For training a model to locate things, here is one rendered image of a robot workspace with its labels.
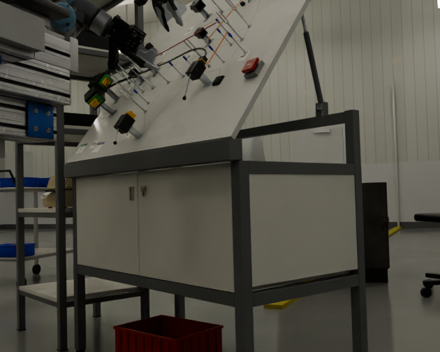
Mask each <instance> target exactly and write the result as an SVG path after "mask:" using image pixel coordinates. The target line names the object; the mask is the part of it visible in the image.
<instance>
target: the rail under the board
mask: <svg viewBox="0 0 440 352"><path fill-rule="evenodd" d="M241 160H242V139H239V138H236V139H233V138H224V139H220V140H211V141H207V142H198V143H193V144H188V145H180V146H176V147H167V148H163V149H154V150H149V151H144V152H136V153H132V154H123V155H119V156H110V157H105V158H100V159H92V160H88V161H79V162H75V163H66V164H64V178H76V177H91V176H98V175H110V174H117V173H130V172H137V171H144V170H156V169H164V168H176V167H183V166H196V165H203V164H210V163H223V162H229V161H241Z"/></svg>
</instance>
